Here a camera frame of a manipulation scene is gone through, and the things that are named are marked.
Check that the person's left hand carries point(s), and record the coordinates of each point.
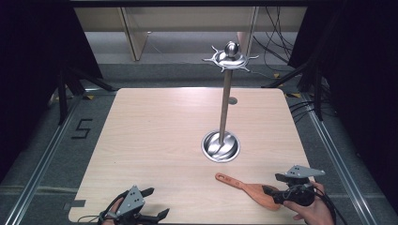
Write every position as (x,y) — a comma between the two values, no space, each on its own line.
(114,207)

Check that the black tape strip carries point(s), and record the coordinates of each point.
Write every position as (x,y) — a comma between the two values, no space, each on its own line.
(75,204)

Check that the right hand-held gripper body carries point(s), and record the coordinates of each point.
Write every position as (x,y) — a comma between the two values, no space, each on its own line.
(305,171)

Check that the aluminium floor rail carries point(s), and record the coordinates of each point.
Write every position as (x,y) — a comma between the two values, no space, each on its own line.
(40,175)
(339,170)

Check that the black curtain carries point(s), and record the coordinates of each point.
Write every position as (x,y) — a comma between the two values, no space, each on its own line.
(363,93)
(34,78)

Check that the orange wooden spatula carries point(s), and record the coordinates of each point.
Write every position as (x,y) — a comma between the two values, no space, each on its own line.
(255,191)

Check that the person's right hand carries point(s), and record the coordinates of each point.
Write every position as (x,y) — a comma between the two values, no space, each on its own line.
(313,215)

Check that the steel utensil stand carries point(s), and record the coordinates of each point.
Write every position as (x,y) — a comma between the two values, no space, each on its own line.
(221,146)

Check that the black metal stand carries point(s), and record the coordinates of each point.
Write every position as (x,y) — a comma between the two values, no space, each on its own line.
(317,93)
(62,100)

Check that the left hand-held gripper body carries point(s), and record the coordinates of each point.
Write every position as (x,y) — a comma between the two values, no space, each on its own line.
(133,201)

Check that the grey round table cap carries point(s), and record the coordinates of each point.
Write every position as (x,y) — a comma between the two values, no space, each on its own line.
(232,100)

